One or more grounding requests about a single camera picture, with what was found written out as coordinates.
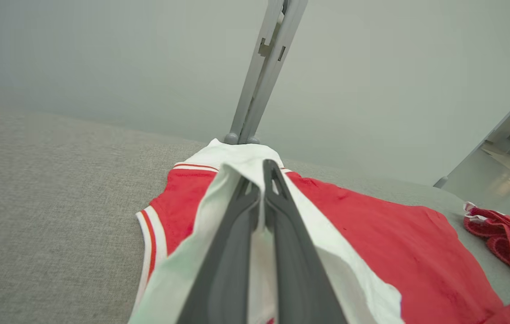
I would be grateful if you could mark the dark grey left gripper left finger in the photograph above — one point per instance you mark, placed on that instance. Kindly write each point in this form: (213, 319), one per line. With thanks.
(227, 270)

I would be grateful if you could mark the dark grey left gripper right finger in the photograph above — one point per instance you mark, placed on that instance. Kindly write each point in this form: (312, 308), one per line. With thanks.
(295, 270)

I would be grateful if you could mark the red jersey with white trim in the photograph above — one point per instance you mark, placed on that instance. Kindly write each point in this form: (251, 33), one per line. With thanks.
(394, 252)

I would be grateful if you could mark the grey double partition post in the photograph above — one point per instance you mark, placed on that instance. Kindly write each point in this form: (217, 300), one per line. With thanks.
(264, 67)

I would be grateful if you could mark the grey metal partition frame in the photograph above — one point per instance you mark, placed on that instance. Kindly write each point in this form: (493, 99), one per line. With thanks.
(498, 121)

